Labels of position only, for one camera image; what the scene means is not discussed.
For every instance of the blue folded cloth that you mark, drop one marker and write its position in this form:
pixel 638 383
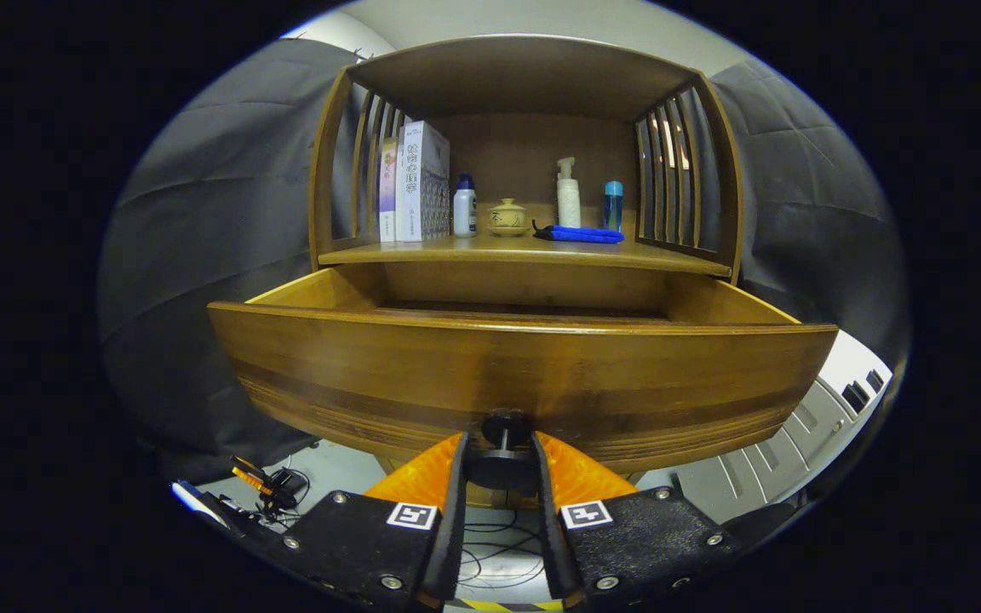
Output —
pixel 584 234

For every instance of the white grey appliance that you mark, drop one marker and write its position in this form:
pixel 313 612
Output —
pixel 763 477

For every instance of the yellow black floor tape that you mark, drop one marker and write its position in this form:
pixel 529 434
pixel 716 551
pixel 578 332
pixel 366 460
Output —
pixel 499 605

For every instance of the white bottle blue cap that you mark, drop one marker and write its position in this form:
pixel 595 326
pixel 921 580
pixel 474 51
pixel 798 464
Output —
pixel 465 213

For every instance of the wooden countertop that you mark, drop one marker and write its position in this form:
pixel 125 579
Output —
pixel 499 252

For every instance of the blue transparent bottle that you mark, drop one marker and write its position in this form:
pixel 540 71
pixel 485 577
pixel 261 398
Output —
pixel 613 209

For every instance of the white pump bottle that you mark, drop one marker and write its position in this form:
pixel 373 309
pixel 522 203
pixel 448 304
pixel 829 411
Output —
pixel 569 204

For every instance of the orange black floor tool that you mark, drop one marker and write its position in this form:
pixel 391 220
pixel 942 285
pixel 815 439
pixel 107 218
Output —
pixel 265 487

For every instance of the purple book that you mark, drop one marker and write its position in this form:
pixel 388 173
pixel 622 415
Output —
pixel 388 191

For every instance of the tan lidded teacup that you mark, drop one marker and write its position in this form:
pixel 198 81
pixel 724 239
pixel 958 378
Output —
pixel 507 218

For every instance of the white patterned book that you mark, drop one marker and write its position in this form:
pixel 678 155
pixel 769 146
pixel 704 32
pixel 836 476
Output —
pixel 422 187

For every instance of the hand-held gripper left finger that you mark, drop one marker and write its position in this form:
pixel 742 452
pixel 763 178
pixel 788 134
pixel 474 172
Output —
pixel 452 519

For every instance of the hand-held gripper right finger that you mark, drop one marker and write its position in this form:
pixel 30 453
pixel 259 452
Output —
pixel 546 519

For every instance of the brown wooden cabinet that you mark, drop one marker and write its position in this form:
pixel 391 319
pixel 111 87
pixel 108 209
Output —
pixel 524 77

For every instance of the brown wooden drawer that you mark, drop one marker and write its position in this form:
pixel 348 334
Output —
pixel 499 375

